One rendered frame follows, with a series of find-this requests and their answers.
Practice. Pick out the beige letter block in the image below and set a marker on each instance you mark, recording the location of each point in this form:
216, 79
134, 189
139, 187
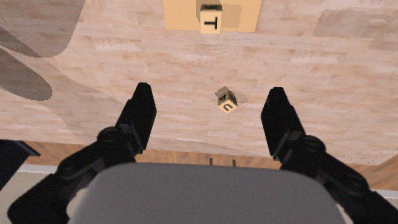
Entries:
227, 102
210, 18

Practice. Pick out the tan square mat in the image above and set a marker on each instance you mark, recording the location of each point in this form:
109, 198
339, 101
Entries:
238, 15

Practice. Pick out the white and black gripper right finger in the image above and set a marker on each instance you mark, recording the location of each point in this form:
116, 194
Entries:
306, 154

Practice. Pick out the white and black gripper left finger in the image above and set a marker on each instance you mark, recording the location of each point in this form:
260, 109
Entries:
47, 201

